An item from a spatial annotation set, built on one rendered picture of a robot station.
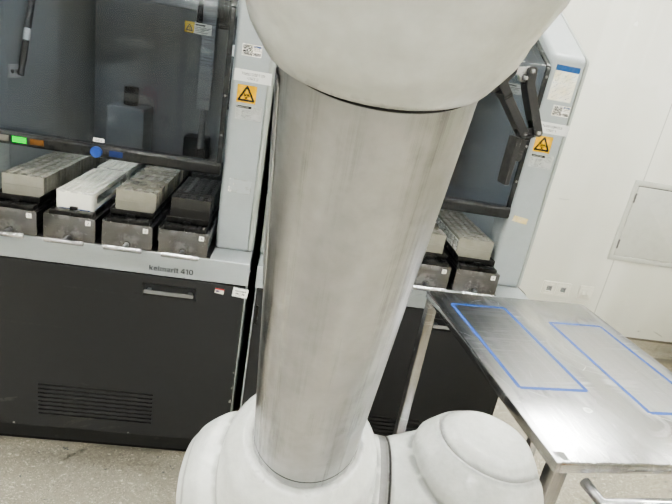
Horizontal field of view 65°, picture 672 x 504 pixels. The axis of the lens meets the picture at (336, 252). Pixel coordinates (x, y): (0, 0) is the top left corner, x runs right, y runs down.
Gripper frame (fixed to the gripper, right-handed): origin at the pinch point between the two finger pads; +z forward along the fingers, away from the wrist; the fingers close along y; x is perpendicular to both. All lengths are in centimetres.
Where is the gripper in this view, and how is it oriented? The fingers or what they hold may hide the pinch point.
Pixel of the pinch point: (461, 169)
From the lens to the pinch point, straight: 80.8
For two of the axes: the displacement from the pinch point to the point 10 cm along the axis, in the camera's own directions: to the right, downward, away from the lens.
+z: -1.7, 9.3, 3.3
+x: -0.7, -3.5, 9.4
